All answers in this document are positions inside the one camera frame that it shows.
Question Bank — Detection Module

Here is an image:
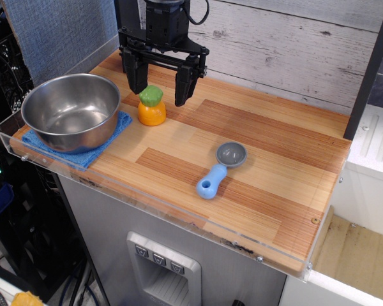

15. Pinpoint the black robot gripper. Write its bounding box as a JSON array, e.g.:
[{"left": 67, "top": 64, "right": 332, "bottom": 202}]
[{"left": 121, "top": 1, "right": 209, "bottom": 106}]

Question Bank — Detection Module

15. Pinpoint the orange toy pineapple green top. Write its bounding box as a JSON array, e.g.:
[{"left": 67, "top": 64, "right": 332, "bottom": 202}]
[{"left": 138, "top": 85, "right": 167, "bottom": 126}]

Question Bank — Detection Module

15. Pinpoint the stainless steel bowl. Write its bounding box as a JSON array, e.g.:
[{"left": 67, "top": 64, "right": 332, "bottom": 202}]
[{"left": 21, "top": 73, "right": 121, "bottom": 154}]

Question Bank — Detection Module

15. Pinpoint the blue grey toy scoop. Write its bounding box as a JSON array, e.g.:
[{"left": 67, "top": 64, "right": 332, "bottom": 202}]
[{"left": 196, "top": 142, "right": 248, "bottom": 200}]

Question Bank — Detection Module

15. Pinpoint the blue fabric panel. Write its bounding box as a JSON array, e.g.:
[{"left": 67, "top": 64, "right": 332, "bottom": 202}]
[{"left": 1, "top": 0, "right": 119, "bottom": 86}]

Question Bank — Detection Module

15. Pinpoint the blue folded cloth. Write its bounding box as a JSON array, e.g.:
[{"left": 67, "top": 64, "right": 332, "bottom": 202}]
[{"left": 22, "top": 111, "right": 133, "bottom": 170}]

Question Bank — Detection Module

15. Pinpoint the silver toy fridge cabinet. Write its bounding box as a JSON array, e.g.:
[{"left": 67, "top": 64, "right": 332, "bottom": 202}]
[{"left": 59, "top": 177, "right": 286, "bottom": 305}]

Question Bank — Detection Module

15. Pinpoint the grey water dispenser panel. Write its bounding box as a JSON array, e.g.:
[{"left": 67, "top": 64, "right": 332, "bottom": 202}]
[{"left": 126, "top": 231, "right": 202, "bottom": 305}]

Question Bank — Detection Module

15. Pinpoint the black equipment rack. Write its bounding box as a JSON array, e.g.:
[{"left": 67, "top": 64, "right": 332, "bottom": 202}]
[{"left": 0, "top": 3, "right": 83, "bottom": 302}]

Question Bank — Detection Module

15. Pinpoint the clear acrylic table guard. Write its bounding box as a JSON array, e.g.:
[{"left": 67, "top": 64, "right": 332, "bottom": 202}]
[{"left": 0, "top": 102, "right": 350, "bottom": 278}]

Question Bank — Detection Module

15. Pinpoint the yellow toy at bottom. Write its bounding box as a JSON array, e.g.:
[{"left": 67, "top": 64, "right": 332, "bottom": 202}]
[{"left": 10, "top": 291, "right": 44, "bottom": 306}]

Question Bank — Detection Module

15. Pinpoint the white plastic side unit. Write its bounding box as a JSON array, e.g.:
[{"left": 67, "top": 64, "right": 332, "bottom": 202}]
[{"left": 280, "top": 105, "right": 383, "bottom": 305}]

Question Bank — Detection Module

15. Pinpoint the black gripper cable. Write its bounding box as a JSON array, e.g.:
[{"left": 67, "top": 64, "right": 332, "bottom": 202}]
[{"left": 181, "top": 0, "right": 211, "bottom": 26}]

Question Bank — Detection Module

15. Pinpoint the black vertical post right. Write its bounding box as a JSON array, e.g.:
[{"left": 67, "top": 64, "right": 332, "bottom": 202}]
[{"left": 343, "top": 22, "right": 383, "bottom": 140}]

